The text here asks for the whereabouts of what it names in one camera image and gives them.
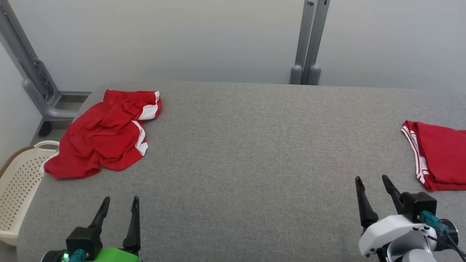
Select grey metal upright post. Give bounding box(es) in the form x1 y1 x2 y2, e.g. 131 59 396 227
290 0 315 85
301 0 331 86

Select teal camera cable plug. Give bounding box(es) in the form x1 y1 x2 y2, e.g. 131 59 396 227
417 211 466 261
67 249 88 262

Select teal right camera cable plug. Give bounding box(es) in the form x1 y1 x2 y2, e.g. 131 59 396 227
417 211 466 261

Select grey slanted metal frame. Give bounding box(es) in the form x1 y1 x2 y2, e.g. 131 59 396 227
0 0 91 137

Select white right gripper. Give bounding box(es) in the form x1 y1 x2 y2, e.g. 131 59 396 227
355 175 437 257

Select red t-shirt with white sleeves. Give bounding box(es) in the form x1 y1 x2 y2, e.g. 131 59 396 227
401 120 466 192

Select teal left camera cable plug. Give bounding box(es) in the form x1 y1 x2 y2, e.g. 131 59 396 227
67 249 88 262

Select red shorts with white stripes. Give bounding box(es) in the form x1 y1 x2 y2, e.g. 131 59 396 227
43 89 162 179

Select beige perforated laundry basket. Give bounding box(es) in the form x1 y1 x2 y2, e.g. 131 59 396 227
0 140 60 247

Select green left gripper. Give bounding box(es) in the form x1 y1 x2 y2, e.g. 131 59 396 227
86 196 142 262

